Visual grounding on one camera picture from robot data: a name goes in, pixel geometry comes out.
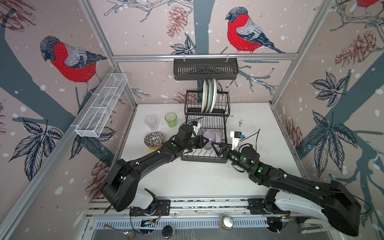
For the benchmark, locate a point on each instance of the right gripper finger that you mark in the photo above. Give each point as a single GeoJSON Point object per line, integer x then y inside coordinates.
{"type": "Point", "coordinates": [218, 148]}
{"type": "Point", "coordinates": [225, 146]}

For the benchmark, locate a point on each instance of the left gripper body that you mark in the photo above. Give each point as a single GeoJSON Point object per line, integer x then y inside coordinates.
{"type": "Point", "coordinates": [195, 143]}

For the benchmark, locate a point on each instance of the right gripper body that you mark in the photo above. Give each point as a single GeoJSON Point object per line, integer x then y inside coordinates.
{"type": "Point", "coordinates": [227, 155]}

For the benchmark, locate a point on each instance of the lilac ceramic bowl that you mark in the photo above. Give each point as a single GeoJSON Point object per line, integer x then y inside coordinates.
{"type": "Point", "coordinates": [212, 136]}

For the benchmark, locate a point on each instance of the green glass tumbler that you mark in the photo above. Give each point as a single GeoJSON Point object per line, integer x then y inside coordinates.
{"type": "Point", "coordinates": [171, 119]}

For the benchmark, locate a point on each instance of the pink floral pattern bowl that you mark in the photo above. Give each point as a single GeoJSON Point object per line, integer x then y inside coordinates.
{"type": "Point", "coordinates": [153, 139]}

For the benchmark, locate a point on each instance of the clear glass tumbler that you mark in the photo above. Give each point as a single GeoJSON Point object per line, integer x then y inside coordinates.
{"type": "Point", "coordinates": [152, 122]}

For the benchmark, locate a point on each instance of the white plate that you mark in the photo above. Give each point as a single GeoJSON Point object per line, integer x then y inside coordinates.
{"type": "Point", "coordinates": [214, 94]}
{"type": "Point", "coordinates": [204, 96]}

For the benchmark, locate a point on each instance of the yellow ceramic bowl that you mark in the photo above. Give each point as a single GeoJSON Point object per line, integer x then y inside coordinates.
{"type": "Point", "coordinates": [154, 148]}

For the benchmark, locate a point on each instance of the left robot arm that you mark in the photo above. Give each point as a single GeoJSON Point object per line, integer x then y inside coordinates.
{"type": "Point", "coordinates": [120, 186]}

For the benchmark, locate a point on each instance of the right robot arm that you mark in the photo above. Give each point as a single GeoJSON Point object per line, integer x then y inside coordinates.
{"type": "Point", "coordinates": [338, 205]}

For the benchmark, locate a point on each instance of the black two-tier dish rack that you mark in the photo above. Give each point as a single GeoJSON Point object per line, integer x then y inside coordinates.
{"type": "Point", "coordinates": [213, 125]}

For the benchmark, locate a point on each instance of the pale green plate middle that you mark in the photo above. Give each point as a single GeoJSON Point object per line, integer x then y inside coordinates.
{"type": "Point", "coordinates": [210, 95]}

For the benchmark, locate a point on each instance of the small metal cup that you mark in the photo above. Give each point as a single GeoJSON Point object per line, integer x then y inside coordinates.
{"type": "Point", "coordinates": [227, 223]}

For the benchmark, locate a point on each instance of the grey stapler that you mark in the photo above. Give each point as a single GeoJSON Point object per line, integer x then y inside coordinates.
{"type": "Point", "coordinates": [309, 225]}

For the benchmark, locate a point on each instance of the metal spoon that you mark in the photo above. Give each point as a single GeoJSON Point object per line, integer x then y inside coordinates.
{"type": "Point", "coordinates": [130, 235]}

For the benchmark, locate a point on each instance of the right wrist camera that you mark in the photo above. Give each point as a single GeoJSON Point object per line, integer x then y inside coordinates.
{"type": "Point", "coordinates": [236, 138]}

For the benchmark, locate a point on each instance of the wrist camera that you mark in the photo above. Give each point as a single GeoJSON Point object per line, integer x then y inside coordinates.
{"type": "Point", "coordinates": [196, 126]}
{"type": "Point", "coordinates": [236, 138]}

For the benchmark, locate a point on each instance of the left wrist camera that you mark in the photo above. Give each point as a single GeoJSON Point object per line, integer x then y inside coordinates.
{"type": "Point", "coordinates": [196, 126]}

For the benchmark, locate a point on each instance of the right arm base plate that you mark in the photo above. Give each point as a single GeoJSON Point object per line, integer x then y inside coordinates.
{"type": "Point", "coordinates": [262, 207]}

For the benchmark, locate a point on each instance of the aluminium mounting rail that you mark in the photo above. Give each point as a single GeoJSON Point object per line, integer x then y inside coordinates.
{"type": "Point", "coordinates": [289, 206]}

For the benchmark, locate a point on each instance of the black hanging wall basket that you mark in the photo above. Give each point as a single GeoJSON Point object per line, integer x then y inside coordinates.
{"type": "Point", "coordinates": [205, 69]}

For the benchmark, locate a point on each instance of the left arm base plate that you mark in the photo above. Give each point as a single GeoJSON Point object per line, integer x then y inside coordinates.
{"type": "Point", "coordinates": [156, 208]}

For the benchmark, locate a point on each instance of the horizontal aluminium frame bar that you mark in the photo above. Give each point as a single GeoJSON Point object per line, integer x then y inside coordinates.
{"type": "Point", "coordinates": [241, 57]}

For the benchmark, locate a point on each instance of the white wire mesh shelf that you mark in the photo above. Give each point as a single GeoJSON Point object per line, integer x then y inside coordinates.
{"type": "Point", "coordinates": [98, 114]}

